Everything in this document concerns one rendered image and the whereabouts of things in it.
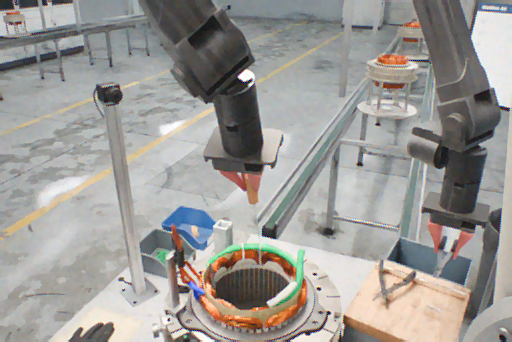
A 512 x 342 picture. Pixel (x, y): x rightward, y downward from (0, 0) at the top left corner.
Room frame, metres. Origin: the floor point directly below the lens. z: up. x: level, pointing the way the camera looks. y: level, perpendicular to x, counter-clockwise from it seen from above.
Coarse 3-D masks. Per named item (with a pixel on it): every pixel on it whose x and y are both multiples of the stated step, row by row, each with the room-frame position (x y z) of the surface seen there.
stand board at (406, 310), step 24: (384, 264) 0.72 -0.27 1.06; (360, 288) 0.65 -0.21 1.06; (408, 288) 0.65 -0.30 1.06; (456, 288) 0.64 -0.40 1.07; (360, 312) 0.58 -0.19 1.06; (384, 312) 0.58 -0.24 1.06; (408, 312) 0.58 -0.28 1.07; (456, 312) 0.58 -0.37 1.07; (384, 336) 0.53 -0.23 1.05; (408, 336) 0.52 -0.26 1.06; (432, 336) 0.52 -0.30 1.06; (456, 336) 0.52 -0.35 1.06
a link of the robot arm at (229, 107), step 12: (252, 72) 0.53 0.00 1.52; (240, 84) 0.50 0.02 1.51; (252, 84) 0.50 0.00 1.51; (216, 96) 0.50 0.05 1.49; (228, 96) 0.49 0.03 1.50; (240, 96) 0.49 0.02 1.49; (252, 96) 0.50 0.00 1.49; (216, 108) 0.51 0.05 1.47; (228, 108) 0.50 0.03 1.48; (240, 108) 0.50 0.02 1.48; (252, 108) 0.51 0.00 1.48; (228, 120) 0.50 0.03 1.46; (240, 120) 0.50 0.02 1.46
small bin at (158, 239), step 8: (152, 232) 1.17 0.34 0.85; (160, 232) 1.17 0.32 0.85; (168, 232) 1.16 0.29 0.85; (144, 240) 1.12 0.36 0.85; (152, 240) 1.16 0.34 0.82; (160, 240) 1.17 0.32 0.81; (168, 240) 1.16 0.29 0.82; (184, 240) 1.14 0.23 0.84; (144, 248) 1.12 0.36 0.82; (152, 248) 1.15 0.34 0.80; (160, 248) 1.17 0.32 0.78; (168, 248) 1.16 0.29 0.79; (184, 248) 1.14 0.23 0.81; (192, 248) 1.13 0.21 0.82; (144, 256) 1.04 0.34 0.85; (152, 256) 1.03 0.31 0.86; (184, 256) 1.13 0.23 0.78; (144, 264) 1.05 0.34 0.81; (152, 264) 1.03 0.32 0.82; (160, 264) 1.02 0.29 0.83; (152, 272) 1.04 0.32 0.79; (160, 272) 1.03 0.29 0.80; (176, 272) 1.01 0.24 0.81
